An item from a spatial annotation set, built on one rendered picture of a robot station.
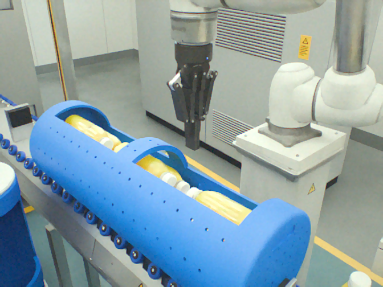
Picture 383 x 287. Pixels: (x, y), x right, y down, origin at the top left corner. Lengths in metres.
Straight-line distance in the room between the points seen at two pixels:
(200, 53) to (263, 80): 2.00
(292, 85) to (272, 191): 0.41
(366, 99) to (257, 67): 1.51
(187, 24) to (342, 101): 0.72
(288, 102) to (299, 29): 1.16
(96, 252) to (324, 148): 0.86
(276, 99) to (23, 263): 1.22
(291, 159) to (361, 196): 1.87
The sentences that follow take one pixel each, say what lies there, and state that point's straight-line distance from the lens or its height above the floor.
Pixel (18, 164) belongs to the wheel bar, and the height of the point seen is 0.92.
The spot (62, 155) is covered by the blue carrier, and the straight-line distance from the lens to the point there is 1.13.
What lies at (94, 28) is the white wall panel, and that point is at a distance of 6.19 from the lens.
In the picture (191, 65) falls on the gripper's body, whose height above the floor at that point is 1.49.
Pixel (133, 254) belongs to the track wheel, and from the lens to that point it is 1.04.
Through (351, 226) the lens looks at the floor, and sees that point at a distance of 2.80.
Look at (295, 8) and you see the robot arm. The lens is 0.62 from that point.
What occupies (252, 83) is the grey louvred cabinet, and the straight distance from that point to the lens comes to 2.77.
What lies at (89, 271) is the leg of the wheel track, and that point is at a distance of 1.99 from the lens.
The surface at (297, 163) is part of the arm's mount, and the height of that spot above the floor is 1.04.
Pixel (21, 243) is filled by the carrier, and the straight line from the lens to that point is 1.65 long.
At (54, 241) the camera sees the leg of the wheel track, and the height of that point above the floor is 0.56.
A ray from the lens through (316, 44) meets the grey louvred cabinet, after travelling 2.40.
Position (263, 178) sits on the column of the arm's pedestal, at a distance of 1.45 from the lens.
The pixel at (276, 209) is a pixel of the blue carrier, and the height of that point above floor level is 1.23.
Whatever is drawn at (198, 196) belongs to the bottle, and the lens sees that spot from 0.86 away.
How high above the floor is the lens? 1.70
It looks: 28 degrees down
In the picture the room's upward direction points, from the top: straight up
